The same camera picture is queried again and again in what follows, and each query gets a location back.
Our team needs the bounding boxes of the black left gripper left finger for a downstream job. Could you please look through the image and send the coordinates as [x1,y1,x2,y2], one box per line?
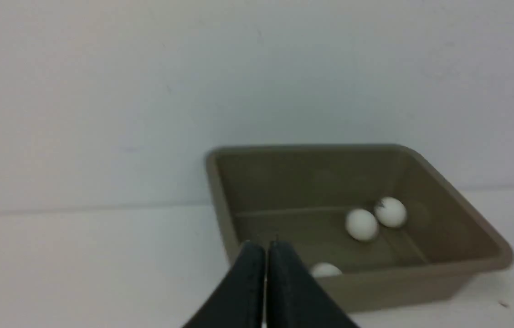
[184,241,266,328]

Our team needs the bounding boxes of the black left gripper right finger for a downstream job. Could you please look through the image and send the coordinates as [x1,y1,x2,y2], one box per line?
[266,241,358,328]

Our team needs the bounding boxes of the white ping-pong ball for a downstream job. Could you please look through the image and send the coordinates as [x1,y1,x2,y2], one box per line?
[344,208,379,242]
[310,262,343,278]
[374,197,407,228]

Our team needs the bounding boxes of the tan plastic bin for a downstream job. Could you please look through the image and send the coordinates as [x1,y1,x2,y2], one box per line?
[205,144,514,312]

